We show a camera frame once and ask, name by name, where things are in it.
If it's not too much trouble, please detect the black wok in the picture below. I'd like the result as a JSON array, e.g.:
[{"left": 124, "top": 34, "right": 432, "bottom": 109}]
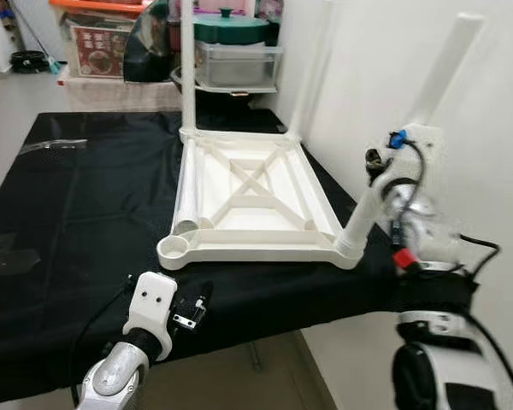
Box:
[{"left": 171, "top": 68, "right": 279, "bottom": 102}]

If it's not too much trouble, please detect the clear plastic storage box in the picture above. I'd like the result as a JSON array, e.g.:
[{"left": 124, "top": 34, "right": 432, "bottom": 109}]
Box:
[{"left": 192, "top": 41, "right": 284, "bottom": 91}]

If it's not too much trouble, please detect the green lidded pot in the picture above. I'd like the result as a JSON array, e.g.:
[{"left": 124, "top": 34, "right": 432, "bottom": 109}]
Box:
[{"left": 194, "top": 9, "right": 272, "bottom": 46}]

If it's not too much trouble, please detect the clear tape cross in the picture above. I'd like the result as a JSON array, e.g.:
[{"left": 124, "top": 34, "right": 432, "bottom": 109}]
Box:
[{"left": 0, "top": 237, "right": 37, "bottom": 276}]

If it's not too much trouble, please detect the clear tape strip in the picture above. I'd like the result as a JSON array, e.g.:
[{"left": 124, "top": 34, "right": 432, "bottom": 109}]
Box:
[{"left": 21, "top": 138, "right": 88, "bottom": 155}]

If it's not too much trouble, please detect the dark plastic bag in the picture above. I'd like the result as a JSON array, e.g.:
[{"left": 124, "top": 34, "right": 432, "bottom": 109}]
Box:
[{"left": 124, "top": 0, "right": 176, "bottom": 84}]

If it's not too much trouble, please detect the orange lidded red print box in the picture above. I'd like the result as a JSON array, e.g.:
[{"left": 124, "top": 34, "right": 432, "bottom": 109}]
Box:
[{"left": 51, "top": 0, "right": 146, "bottom": 82}]

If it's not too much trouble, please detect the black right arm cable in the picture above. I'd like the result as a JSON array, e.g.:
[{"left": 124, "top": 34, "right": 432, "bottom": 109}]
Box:
[
  {"left": 393, "top": 130, "right": 427, "bottom": 214},
  {"left": 457, "top": 235, "right": 503, "bottom": 278}
]

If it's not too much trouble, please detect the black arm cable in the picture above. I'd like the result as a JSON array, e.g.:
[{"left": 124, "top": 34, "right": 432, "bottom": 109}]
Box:
[
  {"left": 393, "top": 130, "right": 427, "bottom": 214},
  {"left": 457, "top": 235, "right": 503, "bottom": 278},
  {"left": 68, "top": 286, "right": 136, "bottom": 402}
]

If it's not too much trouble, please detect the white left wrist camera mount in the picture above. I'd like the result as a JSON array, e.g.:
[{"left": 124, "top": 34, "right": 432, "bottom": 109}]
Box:
[{"left": 122, "top": 272, "right": 179, "bottom": 360}]

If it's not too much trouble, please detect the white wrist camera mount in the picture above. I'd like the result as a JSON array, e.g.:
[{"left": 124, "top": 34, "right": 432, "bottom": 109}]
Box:
[
  {"left": 122, "top": 272, "right": 179, "bottom": 360},
  {"left": 392, "top": 124, "right": 446, "bottom": 185}
]

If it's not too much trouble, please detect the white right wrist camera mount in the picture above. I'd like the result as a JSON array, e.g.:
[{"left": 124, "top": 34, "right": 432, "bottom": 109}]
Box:
[{"left": 392, "top": 124, "right": 446, "bottom": 185}]

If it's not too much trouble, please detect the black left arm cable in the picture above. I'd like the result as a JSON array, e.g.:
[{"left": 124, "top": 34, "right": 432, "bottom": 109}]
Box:
[{"left": 68, "top": 286, "right": 136, "bottom": 402}]

